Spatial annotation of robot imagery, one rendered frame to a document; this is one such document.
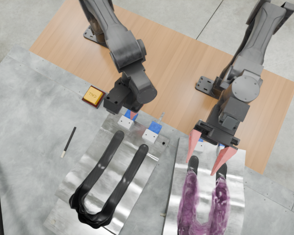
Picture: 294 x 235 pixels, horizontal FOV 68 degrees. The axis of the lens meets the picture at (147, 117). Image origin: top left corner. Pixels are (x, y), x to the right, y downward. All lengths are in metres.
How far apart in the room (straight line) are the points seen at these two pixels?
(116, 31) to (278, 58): 1.83
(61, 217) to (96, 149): 0.27
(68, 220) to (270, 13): 0.92
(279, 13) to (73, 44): 0.86
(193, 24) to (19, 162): 1.78
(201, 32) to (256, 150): 1.40
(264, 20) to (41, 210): 1.00
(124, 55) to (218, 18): 1.81
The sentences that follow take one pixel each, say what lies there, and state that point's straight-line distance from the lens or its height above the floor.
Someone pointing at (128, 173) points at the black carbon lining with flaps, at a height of 0.88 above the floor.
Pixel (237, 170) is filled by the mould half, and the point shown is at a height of 0.85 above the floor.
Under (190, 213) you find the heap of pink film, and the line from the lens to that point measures 0.83.
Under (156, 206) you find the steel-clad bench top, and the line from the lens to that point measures 0.93.
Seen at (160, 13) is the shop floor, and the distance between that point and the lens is 2.26.
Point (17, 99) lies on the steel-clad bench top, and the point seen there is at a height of 0.80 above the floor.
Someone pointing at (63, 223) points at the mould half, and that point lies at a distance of 0.94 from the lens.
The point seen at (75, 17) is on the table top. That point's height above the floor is 0.80.
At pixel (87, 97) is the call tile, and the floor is 0.84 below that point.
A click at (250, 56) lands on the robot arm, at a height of 1.23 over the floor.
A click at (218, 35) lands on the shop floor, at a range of 2.18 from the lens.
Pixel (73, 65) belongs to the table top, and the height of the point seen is 0.80.
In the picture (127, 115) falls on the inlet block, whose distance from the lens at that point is 0.85.
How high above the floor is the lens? 1.72
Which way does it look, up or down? 75 degrees down
